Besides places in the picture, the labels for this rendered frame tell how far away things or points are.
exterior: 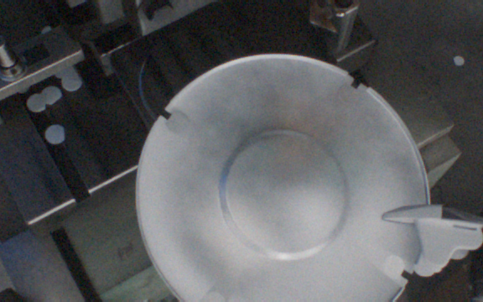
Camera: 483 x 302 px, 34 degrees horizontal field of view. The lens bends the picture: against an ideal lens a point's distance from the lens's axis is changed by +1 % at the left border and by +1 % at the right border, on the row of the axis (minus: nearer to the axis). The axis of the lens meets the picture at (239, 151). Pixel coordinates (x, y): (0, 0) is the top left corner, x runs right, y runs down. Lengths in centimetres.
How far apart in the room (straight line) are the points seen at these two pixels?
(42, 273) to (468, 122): 107
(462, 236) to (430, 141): 23
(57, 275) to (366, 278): 35
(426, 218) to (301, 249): 12
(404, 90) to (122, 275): 41
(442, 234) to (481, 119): 97
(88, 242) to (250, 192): 23
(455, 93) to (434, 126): 77
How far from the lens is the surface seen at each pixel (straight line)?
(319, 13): 85
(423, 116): 98
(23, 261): 92
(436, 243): 77
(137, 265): 89
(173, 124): 77
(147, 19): 68
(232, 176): 75
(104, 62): 85
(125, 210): 91
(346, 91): 81
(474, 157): 169
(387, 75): 99
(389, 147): 80
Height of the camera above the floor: 151
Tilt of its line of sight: 69 degrees down
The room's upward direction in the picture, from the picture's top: 2 degrees clockwise
